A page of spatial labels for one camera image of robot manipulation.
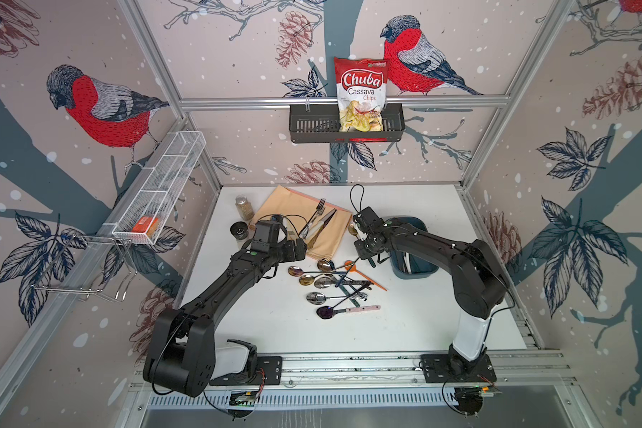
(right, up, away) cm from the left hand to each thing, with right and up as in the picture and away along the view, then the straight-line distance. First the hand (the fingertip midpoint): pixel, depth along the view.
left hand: (300, 242), depth 87 cm
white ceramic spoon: (+38, -8, +7) cm, 40 cm away
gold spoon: (+2, -13, +3) cm, 14 cm away
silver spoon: (+6, -18, -2) cm, 19 cm away
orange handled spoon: (+18, -10, +7) cm, 22 cm away
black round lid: (-22, +4, +4) cm, 23 cm away
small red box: (-39, +7, -20) cm, 44 cm away
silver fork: (+6, +12, +26) cm, 30 cm away
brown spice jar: (-24, +12, +17) cm, 32 cm away
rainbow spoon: (-2, -11, +5) cm, 12 cm away
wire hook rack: (-43, -1, -31) cm, 53 cm away
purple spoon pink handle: (+9, -21, -5) cm, 24 cm away
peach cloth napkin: (+8, +4, +19) cm, 21 cm away
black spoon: (+19, +3, +11) cm, 22 cm away
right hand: (+22, -3, +7) cm, 23 cm away
